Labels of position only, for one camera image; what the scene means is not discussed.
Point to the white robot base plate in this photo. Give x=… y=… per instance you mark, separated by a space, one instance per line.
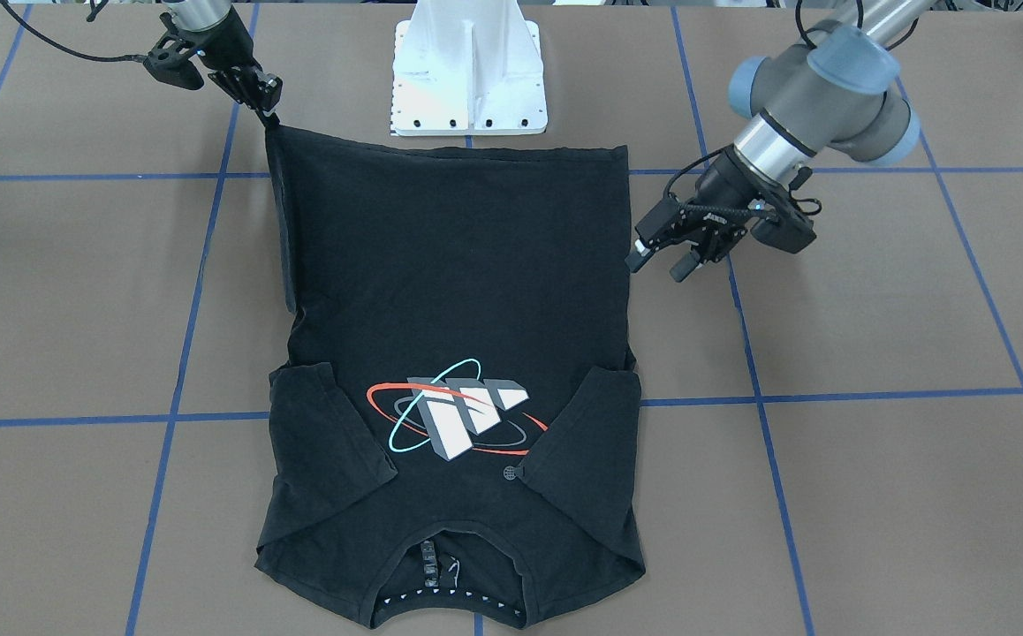
x=467 y=67

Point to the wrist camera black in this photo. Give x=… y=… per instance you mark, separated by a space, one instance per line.
x=170 y=62
x=785 y=227

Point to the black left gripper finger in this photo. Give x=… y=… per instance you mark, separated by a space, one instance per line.
x=659 y=228
x=698 y=254

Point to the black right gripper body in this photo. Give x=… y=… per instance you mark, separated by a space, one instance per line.
x=225 y=50

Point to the black graphic t-shirt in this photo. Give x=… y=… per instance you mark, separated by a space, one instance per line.
x=456 y=425

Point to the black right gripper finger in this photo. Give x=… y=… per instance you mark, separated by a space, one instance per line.
x=266 y=92

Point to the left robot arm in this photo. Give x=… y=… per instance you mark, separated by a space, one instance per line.
x=833 y=88

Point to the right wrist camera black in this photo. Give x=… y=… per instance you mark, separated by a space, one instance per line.
x=170 y=62

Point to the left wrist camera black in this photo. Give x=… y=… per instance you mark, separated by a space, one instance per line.
x=785 y=227

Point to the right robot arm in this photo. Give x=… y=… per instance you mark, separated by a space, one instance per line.
x=186 y=18

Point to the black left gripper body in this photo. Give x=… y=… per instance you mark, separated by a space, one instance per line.
x=727 y=186

